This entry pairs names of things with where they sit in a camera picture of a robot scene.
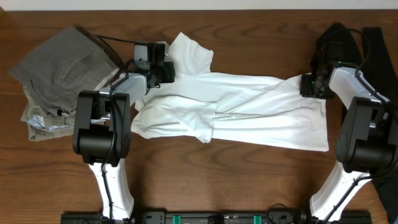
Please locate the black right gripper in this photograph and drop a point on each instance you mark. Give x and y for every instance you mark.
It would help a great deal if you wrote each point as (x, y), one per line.
(305, 91)

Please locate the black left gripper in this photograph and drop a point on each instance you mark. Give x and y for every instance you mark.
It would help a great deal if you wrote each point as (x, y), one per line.
(168, 72)

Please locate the white t-shirt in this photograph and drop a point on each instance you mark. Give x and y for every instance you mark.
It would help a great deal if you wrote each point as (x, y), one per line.
(211, 105)

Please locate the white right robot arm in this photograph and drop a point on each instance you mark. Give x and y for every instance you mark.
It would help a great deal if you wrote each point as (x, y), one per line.
(366, 148)

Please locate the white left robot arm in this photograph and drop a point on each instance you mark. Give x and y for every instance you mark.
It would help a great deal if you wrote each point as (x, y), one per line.
(102, 130)

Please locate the black garment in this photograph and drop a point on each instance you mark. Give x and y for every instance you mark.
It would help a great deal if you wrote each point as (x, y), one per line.
(372, 57)

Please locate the grey folded trousers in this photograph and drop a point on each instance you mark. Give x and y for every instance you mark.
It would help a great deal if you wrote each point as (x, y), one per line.
(58, 69)

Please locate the beige folded shorts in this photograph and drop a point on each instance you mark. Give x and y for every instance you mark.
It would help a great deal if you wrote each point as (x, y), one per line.
(46, 124)

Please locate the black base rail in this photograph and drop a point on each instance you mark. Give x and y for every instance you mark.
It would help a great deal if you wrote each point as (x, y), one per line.
(282, 217)

